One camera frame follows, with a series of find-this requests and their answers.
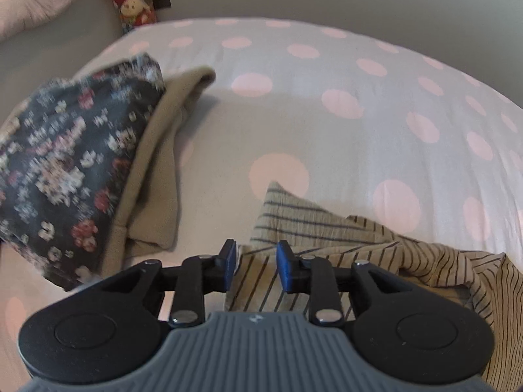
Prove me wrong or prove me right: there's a beige striped shirt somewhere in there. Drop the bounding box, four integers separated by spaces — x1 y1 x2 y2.
224 180 523 392

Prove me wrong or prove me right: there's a white pink-dotted bed sheet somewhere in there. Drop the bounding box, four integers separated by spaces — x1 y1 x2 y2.
0 17 523 381

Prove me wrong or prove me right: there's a plain khaki garment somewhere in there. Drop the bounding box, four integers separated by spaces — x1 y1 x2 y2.
97 66 215 278

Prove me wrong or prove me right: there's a dark floral garment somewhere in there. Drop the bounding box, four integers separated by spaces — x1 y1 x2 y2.
1 54 165 291

